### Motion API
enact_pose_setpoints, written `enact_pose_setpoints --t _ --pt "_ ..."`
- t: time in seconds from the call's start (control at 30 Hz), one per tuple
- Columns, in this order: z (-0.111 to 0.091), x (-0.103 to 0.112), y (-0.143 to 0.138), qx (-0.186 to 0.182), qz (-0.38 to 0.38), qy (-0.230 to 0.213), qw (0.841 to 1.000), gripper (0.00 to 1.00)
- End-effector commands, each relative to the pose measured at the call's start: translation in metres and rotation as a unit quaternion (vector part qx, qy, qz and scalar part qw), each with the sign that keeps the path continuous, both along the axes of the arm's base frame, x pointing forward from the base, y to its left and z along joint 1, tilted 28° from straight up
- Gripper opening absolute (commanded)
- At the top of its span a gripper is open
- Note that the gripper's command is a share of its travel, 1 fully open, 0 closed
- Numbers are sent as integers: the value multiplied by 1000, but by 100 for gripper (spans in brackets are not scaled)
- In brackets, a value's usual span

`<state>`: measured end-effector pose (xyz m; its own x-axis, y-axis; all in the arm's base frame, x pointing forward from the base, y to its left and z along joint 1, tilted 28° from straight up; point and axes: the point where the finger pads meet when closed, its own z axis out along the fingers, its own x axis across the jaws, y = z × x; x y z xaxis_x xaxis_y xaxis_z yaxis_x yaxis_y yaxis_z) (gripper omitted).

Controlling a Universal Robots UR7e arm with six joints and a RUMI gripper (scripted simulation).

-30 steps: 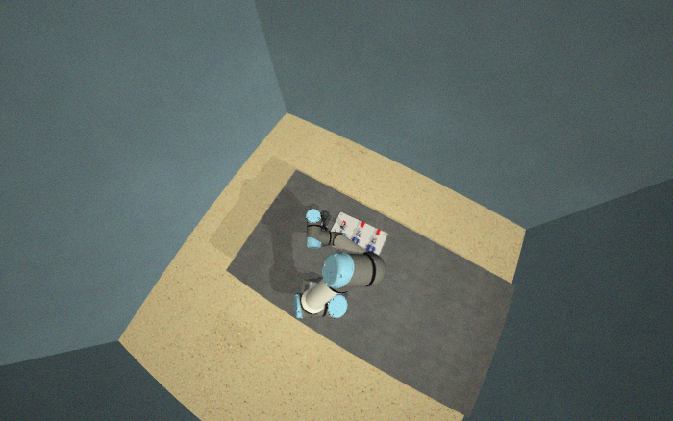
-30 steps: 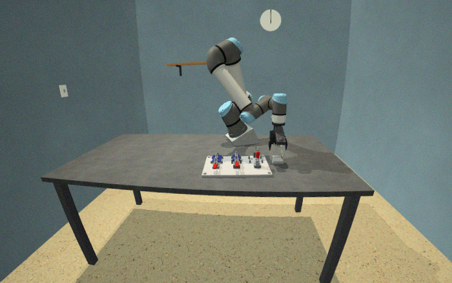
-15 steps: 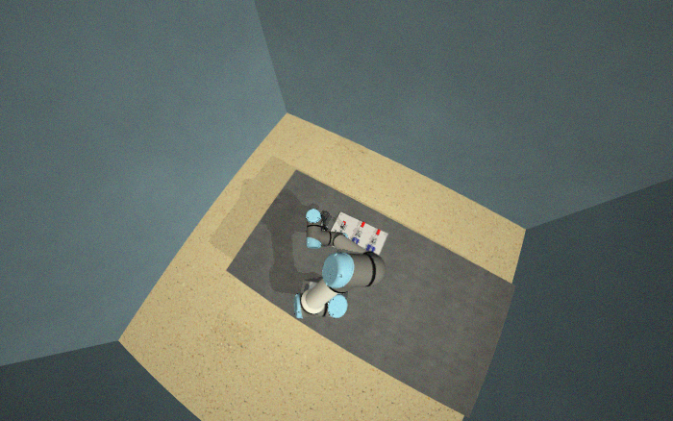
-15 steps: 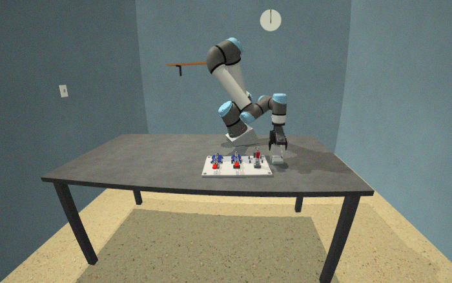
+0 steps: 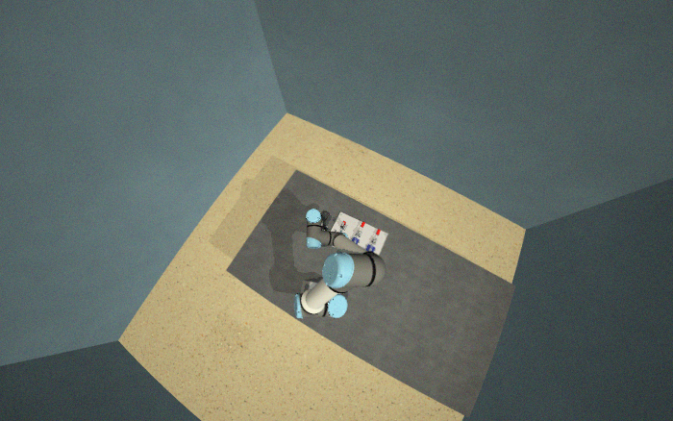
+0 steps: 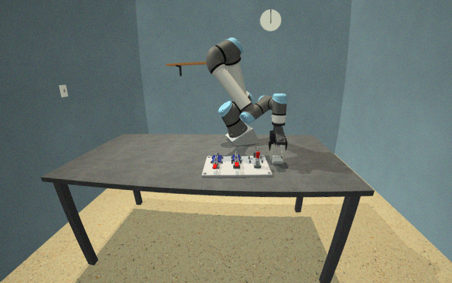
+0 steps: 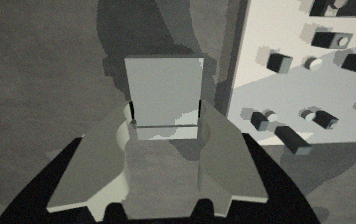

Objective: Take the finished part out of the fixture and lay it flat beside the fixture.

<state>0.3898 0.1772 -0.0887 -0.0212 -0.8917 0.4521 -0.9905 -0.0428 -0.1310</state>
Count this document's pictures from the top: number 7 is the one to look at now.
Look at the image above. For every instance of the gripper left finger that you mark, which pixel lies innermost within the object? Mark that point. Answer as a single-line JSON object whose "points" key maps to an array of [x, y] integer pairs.
{"points": [[79, 183]]}

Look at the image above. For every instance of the white fixture plate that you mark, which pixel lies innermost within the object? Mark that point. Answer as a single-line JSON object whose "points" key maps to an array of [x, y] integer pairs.
{"points": [[284, 27]]}

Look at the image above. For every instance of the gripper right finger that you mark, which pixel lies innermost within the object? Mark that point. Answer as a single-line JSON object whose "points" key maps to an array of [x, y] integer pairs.
{"points": [[242, 180]]}

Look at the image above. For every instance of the toggle clamp with red handle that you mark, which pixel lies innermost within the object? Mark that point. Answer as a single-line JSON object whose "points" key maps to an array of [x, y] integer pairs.
{"points": [[333, 8]]}

